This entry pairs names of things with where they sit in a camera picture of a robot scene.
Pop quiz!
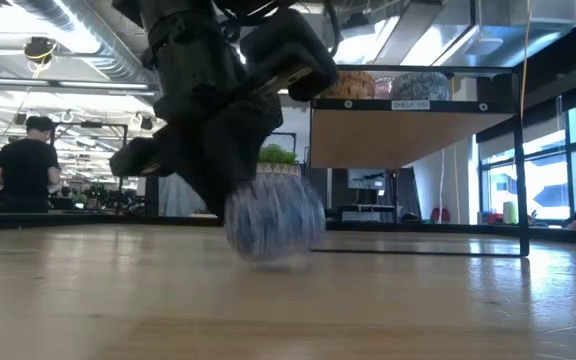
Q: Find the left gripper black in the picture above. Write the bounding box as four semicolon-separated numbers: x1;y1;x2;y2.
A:
110;62;339;220

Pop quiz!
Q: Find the small blue patterned candle tin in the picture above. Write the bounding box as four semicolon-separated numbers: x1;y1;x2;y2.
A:
223;176;327;262

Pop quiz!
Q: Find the orange patterned candle tin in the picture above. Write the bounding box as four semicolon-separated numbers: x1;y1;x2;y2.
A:
323;70;377;100

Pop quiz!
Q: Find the large blue patterned candle tin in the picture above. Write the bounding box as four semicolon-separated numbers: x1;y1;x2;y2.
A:
391;71;453;102

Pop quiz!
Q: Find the succulent in white patterned pot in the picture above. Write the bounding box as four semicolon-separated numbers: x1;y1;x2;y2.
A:
256;143;303;180

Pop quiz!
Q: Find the background computer monitor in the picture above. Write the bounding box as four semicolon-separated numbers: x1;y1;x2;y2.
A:
345;168;388;192

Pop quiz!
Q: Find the long ceiling light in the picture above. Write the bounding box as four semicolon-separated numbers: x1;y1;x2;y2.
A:
0;76;162;97

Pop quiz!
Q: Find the white shelf label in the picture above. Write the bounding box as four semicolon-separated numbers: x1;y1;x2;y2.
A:
390;100;431;112

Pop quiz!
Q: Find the green and white cylinder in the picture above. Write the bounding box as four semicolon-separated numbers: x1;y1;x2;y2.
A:
501;200;520;226

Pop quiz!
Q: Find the black background rig frame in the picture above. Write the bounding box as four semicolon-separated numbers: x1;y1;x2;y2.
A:
271;130;298;152

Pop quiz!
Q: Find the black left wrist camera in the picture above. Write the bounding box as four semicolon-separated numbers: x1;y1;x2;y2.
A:
239;8;339;85

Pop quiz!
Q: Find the wooden shelf with black frame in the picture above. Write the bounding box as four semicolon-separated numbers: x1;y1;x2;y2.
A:
309;64;531;258

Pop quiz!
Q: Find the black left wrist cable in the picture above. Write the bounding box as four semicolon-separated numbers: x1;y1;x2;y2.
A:
219;0;342;59

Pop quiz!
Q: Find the black ceiling cord reel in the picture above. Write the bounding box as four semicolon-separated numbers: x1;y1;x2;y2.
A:
21;35;59;66

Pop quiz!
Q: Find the yellow hanging cable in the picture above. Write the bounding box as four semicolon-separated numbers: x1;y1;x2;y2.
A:
518;0;534;122

